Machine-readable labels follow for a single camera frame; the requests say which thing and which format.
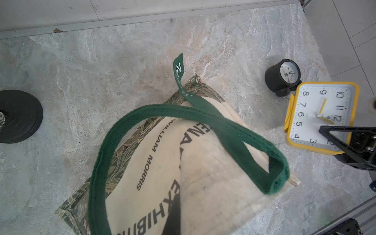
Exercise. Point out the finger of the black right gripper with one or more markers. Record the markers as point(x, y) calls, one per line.
point(358, 145)

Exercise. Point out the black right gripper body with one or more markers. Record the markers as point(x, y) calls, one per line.
point(348, 227)

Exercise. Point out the yellow square alarm clock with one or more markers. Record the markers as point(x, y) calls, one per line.
point(320, 103)

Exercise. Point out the small black alarm clock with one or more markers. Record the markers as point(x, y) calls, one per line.
point(283, 78)

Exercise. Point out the canvas tote bag green handles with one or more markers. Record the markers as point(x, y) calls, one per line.
point(189, 166)

